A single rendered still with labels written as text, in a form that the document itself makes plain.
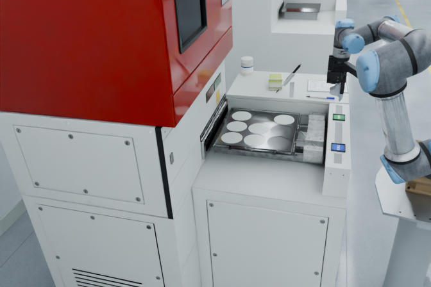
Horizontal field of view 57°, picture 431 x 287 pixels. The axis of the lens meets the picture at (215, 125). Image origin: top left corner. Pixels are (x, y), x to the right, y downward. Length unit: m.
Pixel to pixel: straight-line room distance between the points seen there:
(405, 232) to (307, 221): 0.44
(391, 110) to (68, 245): 1.44
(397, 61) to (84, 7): 0.92
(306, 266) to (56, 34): 1.35
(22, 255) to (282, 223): 1.75
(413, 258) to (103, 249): 1.33
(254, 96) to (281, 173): 0.51
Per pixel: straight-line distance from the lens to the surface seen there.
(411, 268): 2.02
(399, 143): 1.44
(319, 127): 1.99
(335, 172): 1.59
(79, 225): 1.82
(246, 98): 2.09
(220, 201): 1.69
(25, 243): 2.93
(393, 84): 1.28
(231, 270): 1.98
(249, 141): 1.81
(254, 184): 1.69
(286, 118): 2.00
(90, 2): 1.26
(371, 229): 2.77
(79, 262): 2.02
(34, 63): 1.46
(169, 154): 1.40
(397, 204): 1.69
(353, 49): 1.62
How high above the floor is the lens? 1.87
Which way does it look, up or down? 30 degrees down
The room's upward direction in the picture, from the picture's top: 3 degrees counter-clockwise
